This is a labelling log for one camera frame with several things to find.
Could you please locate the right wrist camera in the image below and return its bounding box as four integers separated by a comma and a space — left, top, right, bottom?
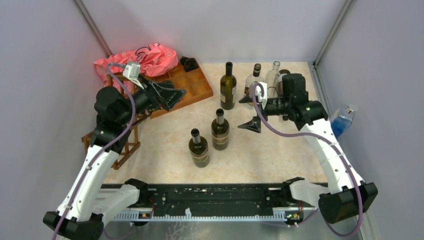
253, 81, 268, 108

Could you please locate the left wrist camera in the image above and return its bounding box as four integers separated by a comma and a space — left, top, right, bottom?
122, 61, 141, 86

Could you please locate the white cable duct strip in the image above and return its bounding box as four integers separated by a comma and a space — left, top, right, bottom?
111, 210, 288, 222

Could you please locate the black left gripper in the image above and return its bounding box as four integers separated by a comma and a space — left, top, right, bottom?
117, 73, 186, 125

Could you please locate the rolled dark sock far corner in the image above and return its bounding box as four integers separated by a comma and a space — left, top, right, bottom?
179, 56, 199, 73

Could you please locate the dark wine bottle lying down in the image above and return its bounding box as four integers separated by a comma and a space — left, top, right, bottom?
277, 69, 291, 108

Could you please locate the green wine bottle silver neck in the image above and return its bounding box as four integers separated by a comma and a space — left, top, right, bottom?
188, 128, 210, 168

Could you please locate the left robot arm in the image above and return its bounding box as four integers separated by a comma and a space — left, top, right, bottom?
43, 78, 187, 240

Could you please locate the wooden compartment tray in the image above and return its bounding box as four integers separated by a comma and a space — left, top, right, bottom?
146, 63, 214, 111

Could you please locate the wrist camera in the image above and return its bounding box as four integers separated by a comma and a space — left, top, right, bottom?
253, 81, 268, 108
122, 61, 141, 86

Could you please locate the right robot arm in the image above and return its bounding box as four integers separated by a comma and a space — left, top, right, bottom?
239, 73, 379, 224

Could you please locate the green wine bottle silver foil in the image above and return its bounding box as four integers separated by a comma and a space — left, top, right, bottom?
211, 108, 230, 151

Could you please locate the green wine bottle black neck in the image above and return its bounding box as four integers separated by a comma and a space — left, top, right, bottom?
220, 61, 237, 110

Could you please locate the blue liquid square bottle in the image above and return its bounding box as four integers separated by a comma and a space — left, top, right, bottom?
329, 104, 359, 138

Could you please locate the brown wooden wine rack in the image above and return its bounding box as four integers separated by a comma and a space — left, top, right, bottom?
81, 72, 151, 170

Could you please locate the pink plastic bag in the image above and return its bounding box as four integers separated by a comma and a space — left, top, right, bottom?
93, 43, 179, 87

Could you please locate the clear glass bottle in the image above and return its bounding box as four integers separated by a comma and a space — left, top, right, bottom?
264, 61, 281, 98

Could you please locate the clear liquor bottle brown label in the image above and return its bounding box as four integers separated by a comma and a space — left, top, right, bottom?
244, 63, 265, 97

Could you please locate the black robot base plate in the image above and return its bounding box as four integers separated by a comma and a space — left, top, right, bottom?
118, 182, 316, 219

